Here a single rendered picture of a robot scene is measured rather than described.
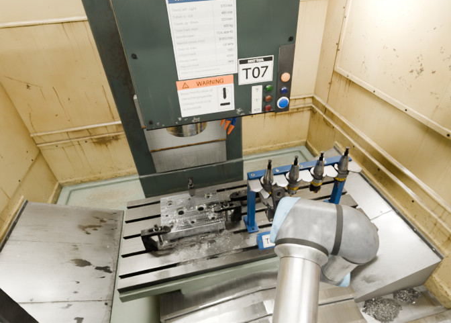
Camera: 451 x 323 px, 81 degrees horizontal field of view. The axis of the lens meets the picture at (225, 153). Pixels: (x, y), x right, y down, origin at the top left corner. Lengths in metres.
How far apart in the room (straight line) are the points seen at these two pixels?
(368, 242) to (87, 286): 1.34
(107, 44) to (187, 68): 0.75
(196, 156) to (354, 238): 1.19
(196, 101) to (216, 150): 0.92
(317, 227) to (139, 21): 0.61
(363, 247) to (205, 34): 0.61
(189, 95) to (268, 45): 0.25
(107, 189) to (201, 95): 1.61
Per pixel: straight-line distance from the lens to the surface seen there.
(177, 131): 0.96
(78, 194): 2.31
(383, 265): 1.54
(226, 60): 0.74
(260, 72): 0.77
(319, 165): 1.13
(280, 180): 1.12
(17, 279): 1.68
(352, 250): 0.65
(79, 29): 1.80
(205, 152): 1.65
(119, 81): 1.47
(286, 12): 0.76
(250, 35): 0.74
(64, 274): 1.66
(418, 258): 1.56
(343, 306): 1.44
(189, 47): 0.71
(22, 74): 1.98
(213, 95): 0.76
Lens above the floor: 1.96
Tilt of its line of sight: 37 degrees down
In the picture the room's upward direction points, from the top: 4 degrees counter-clockwise
